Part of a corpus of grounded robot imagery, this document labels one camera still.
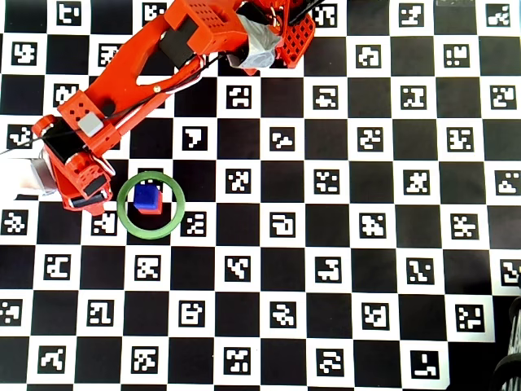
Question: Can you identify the red gripper, black servo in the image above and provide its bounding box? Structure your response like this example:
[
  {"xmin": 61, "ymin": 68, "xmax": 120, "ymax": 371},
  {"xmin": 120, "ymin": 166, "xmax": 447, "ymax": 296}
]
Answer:
[{"xmin": 31, "ymin": 114, "xmax": 117, "ymax": 217}]

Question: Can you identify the blue cube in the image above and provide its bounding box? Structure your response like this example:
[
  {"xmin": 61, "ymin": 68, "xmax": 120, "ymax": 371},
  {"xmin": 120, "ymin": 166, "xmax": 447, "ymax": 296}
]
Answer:
[{"xmin": 133, "ymin": 183, "xmax": 160, "ymax": 211}]

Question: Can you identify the red cube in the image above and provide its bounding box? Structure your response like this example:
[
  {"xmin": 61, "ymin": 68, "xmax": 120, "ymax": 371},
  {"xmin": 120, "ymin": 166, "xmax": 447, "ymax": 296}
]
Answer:
[{"xmin": 136, "ymin": 190, "xmax": 164, "ymax": 216}]

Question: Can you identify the grey tape wrap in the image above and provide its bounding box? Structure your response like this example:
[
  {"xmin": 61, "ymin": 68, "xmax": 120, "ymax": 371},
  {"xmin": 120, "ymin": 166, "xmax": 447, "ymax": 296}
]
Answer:
[{"xmin": 227, "ymin": 14, "xmax": 284, "ymax": 70}]

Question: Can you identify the black white marker checkerboard mat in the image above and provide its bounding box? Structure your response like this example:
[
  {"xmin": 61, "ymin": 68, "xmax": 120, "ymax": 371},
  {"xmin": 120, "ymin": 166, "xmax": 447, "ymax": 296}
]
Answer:
[{"xmin": 0, "ymin": 0, "xmax": 521, "ymax": 388}]

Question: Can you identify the green ring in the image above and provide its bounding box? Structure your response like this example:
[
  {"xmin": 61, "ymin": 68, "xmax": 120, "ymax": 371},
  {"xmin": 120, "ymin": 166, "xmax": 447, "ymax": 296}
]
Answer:
[{"xmin": 116, "ymin": 170, "xmax": 186, "ymax": 240}]

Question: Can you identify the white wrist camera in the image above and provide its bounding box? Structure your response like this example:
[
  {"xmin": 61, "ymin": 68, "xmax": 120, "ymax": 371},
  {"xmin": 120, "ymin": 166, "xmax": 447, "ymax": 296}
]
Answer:
[{"xmin": 0, "ymin": 148, "xmax": 60, "ymax": 200}]

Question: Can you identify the black camera cable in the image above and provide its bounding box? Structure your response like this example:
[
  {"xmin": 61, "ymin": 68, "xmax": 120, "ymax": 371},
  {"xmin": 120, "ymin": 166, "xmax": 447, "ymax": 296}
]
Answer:
[{"xmin": 0, "ymin": 51, "xmax": 221, "ymax": 158}]

